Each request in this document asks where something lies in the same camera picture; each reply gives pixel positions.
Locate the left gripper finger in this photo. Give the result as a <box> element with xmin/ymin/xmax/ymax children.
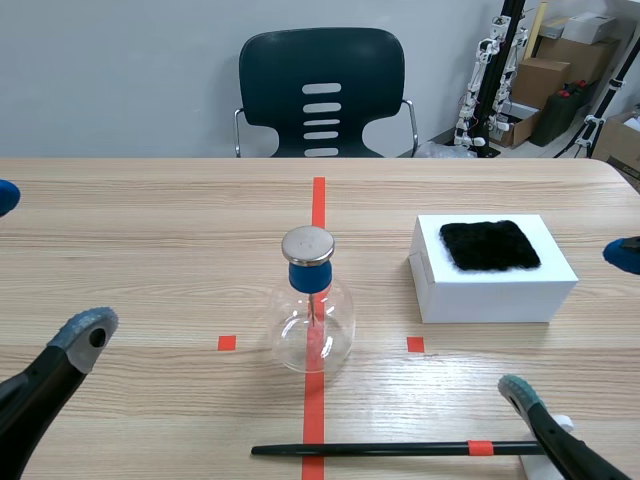
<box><xmin>0</xmin><ymin>178</ymin><xmax>22</xmax><ymax>218</ymax></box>
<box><xmin>0</xmin><ymin>305</ymin><xmax>120</xmax><ymax>480</ymax></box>

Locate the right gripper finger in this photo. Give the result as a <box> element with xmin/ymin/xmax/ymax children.
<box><xmin>497</xmin><ymin>374</ymin><xmax>635</xmax><ymax>480</ymax></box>
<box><xmin>601</xmin><ymin>236</ymin><xmax>640</xmax><ymax>276</ymax></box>

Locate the white moulded stand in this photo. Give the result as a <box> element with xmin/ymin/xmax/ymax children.
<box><xmin>518</xmin><ymin>413</ymin><xmax>576</xmax><ymax>480</ymax></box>

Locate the open cardboard box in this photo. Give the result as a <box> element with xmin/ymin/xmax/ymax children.
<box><xmin>593</xmin><ymin>111</ymin><xmax>640</xmax><ymax>194</ymax></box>

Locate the black fur patch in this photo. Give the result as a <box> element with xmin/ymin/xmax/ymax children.
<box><xmin>438</xmin><ymin>219</ymin><xmax>543</xmax><ymax>274</ymax></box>

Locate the dark green canister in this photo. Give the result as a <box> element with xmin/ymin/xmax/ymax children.
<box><xmin>529</xmin><ymin>81</ymin><xmax>597</xmax><ymax>148</ymax></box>

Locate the black rod with red band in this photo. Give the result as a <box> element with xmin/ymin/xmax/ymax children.
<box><xmin>250</xmin><ymin>439</ymin><xmax>547</xmax><ymax>459</ymax></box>

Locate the large brown cardboard box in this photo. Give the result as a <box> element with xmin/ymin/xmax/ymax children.
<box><xmin>536</xmin><ymin>35</ymin><xmax>622</xmax><ymax>86</ymax></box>

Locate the clear plastic bag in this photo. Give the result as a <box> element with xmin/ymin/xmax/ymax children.
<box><xmin>416</xmin><ymin>140</ymin><xmax>477</xmax><ymax>160</ymax></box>

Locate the white cardboard box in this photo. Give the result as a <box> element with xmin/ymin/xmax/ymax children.
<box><xmin>561</xmin><ymin>13</ymin><xmax>619</xmax><ymax>45</ymax></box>

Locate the clear glass flask blue stopper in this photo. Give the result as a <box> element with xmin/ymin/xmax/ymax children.
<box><xmin>269</xmin><ymin>225</ymin><xmax>357</xmax><ymax>374</ymax></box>

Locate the dark blue chair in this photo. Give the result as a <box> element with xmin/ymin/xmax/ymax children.
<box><xmin>233</xmin><ymin>26</ymin><xmax>419</xmax><ymax>160</ymax></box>

